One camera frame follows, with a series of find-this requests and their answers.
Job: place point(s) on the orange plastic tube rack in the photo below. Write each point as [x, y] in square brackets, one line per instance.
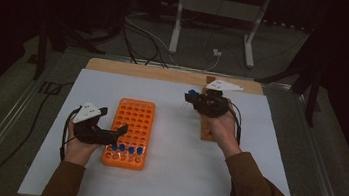
[140, 117]

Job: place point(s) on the white table board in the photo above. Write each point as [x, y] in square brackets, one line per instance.
[169, 178]

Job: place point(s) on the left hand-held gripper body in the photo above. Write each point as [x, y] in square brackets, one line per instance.
[91, 133]

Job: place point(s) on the wooden tube rack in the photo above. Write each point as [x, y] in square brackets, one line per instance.
[205, 130]

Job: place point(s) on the black tripod stand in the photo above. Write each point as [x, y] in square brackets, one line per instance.
[312, 101]
[40, 54]

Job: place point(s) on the blue capped test tube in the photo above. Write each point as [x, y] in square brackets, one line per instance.
[139, 150]
[192, 92]
[122, 147]
[131, 150]
[114, 146]

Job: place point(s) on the person's right hand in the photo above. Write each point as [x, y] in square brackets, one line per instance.
[225, 132]

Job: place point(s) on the grey metal stand frame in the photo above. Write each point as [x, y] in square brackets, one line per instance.
[219, 7]

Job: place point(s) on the white power plug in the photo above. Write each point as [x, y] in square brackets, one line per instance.
[217, 52]

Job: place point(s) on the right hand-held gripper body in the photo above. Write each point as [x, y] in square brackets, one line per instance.
[212, 104]

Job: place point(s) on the person's left hand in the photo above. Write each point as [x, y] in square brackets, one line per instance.
[78, 153]

